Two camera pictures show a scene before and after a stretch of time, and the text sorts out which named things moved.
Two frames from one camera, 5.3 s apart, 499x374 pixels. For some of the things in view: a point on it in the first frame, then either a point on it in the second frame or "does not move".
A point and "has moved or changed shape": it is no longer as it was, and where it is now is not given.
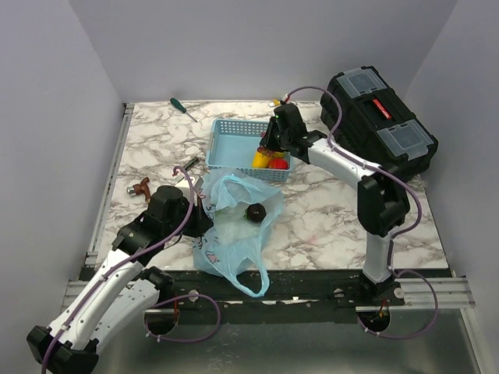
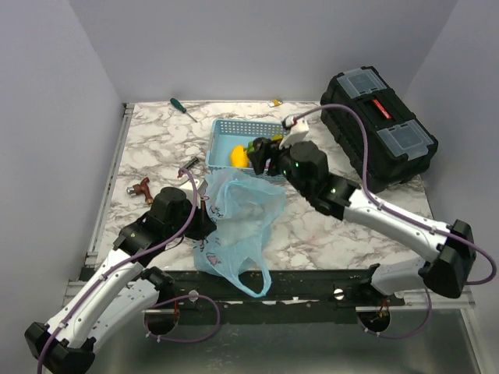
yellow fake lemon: [260, 160] has moved or changed shape
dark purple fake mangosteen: [255, 212] → [252, 152]
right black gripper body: [283, 139] → [284, 167]
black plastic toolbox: [376, 124] does not move
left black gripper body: [196, 226] does not move
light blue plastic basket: [231, 145] does not move
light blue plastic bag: [242, 207] does not move
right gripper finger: [267, 139] → [257, 153]
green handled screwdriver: [183, 109] does not move
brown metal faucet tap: [143, 188] does not move
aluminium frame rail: [104, 204] does not move
